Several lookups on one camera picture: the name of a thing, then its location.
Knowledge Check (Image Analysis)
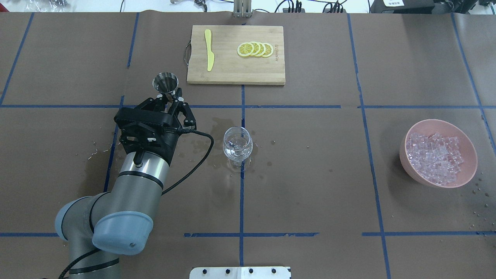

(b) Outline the pile of clear ice cubes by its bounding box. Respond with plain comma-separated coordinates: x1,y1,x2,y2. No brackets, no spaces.
406,133,464,186

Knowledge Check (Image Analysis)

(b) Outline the clear plastic bag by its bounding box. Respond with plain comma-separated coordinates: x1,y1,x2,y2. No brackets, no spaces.
24,0,71,12

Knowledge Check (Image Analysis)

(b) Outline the yellow plastic knife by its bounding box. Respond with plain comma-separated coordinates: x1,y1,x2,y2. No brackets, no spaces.
204,29,215,71

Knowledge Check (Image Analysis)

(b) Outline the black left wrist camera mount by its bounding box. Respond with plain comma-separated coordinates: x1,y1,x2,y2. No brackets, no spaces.
114,108,182,134

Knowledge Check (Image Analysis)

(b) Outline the aluminium frame post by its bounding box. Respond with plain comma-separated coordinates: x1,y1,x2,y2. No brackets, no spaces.
233,0,253,18

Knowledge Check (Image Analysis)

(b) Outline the black box device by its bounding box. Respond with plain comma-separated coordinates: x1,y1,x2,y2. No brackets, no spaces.
370,0,435,14

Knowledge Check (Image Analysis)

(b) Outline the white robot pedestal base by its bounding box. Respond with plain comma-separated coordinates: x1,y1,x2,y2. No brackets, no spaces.
189,266,292,279

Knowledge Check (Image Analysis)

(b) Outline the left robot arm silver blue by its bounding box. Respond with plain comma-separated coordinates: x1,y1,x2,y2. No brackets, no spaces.
54,88,196,279

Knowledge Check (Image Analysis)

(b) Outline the bamboo cutting board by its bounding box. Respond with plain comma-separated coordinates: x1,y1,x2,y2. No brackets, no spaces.
187,25,286,86

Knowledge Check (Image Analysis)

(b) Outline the steel double jigger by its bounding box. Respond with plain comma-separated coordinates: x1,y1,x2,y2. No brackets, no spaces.
152,72,179,103

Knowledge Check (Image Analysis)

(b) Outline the lemon slice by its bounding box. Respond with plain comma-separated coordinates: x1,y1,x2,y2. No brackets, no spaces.
255,42,266,57
250,42,259,57
237,42,255,57
262,43,274,58

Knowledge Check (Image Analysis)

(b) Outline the clear wine glass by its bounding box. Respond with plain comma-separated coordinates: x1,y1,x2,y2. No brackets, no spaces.
222,126,253,173

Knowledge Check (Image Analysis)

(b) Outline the pink bowl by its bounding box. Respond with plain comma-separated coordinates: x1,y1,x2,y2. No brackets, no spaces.
399,119,478,188

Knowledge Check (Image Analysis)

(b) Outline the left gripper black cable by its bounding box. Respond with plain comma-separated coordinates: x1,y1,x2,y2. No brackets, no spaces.
58,129,214,279

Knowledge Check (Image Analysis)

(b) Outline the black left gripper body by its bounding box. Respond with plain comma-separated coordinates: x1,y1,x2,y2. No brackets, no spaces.
119,128,179,163

